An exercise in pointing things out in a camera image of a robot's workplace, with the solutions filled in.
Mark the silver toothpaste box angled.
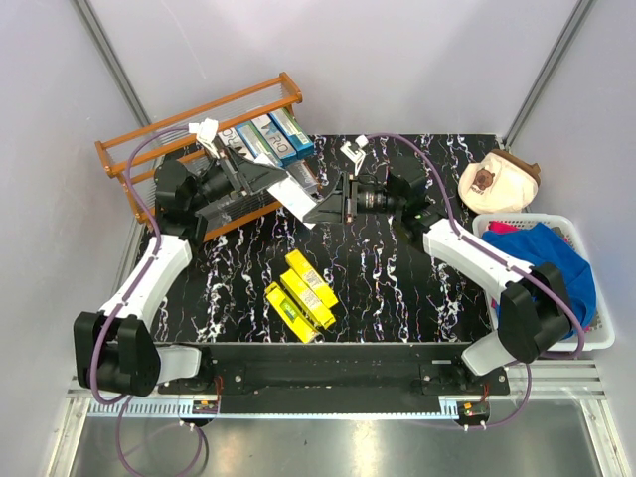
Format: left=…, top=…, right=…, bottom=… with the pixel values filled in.
left=286, top=161, right=320, bottom=195

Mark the blue toothpaste box plain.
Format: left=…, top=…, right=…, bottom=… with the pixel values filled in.
left=251, top=114, right=298, bottom=167

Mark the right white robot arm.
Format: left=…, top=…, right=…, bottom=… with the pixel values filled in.
left=303, top=135, right=584, bottom=395

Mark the pink cloth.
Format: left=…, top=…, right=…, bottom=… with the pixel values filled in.
left=488, top=221, right=518, bottom=234

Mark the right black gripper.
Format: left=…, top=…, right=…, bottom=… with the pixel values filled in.
left=303, top=172, right=402, bottom=227

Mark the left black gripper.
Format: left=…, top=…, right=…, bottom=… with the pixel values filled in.
left=189, top=145, right=287, bottom=213

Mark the white plastic basket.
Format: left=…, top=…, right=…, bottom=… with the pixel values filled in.
left=472, top=213, right=615, bottom=352

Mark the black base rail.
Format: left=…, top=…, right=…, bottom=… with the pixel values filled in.
left=159, top=343, right=510, bottom=418

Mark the blue toothpaste box with label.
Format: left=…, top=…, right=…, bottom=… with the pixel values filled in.
left=236, top=121, right=282, bottom=167

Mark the blue cloth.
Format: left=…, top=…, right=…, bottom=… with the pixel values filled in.
left=482, top=224, right=596, bottom=327

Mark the yellow toothpaste box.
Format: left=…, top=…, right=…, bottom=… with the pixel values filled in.
left=285, top=249, right=338, bottom=308
left=280, top=269, right=335, bottom=329
left=265, top=282, right=319, bottom=344

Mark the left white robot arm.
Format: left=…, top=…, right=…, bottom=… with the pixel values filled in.
left=73, top=119, right=287, bottom=405

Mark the orange wooden shelf rack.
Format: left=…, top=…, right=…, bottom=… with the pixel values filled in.
left=95, top=73, right=302, bottom=241

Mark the silver black toothpaste box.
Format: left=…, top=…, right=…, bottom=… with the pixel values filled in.
left=218, top=128, right=253, bottom=160

